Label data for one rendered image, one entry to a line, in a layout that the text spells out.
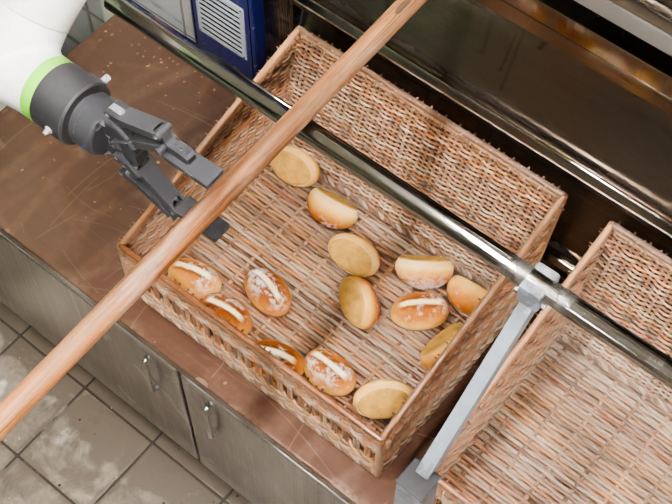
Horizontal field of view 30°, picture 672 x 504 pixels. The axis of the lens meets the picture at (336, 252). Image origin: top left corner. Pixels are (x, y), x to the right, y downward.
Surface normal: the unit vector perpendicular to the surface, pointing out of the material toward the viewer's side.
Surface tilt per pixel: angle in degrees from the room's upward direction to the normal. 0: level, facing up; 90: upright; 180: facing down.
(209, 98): 0
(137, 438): 0
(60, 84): 4
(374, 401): 50
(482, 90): 70
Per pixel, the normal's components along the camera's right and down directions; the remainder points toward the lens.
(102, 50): 0.00, -0.51
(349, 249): -0.42, 0.22
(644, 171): -0.59, 0.45
